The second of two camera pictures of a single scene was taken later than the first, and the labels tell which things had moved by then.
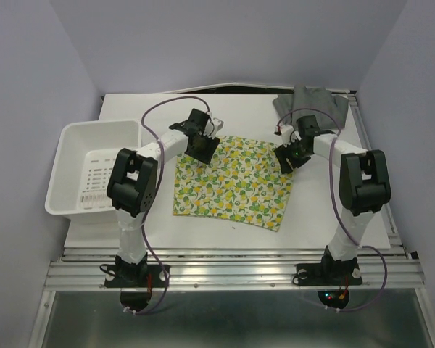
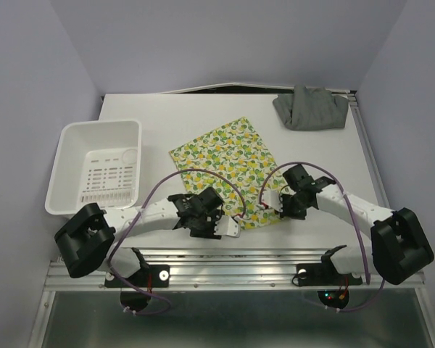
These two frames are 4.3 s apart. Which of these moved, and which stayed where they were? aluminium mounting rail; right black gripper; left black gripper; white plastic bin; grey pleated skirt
Moved: left black gripper; right black gripper
Stayed: white plastic bin; aluminium mounting rail; grey pleated skirt
